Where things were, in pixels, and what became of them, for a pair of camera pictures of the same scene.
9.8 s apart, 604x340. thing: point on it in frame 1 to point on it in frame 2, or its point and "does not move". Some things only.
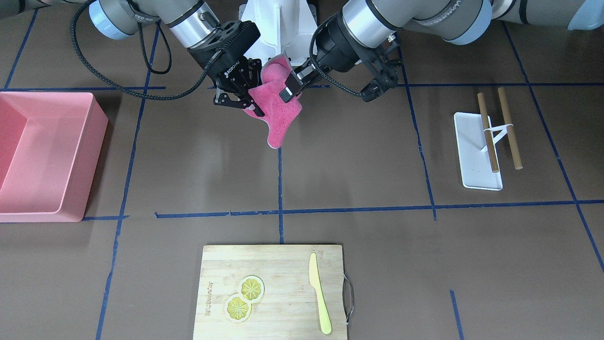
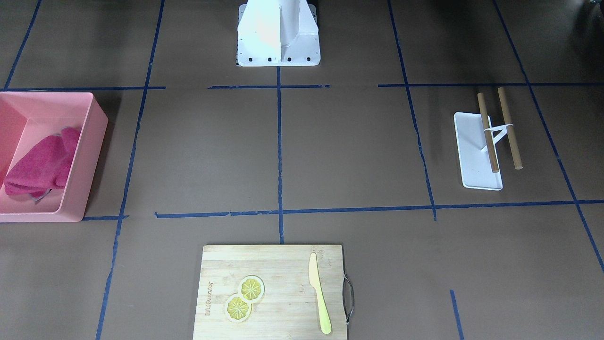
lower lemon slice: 236,310 does not move
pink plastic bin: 50,145 does not move
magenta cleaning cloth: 276,113 to 45,167
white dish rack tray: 476,138 does not move
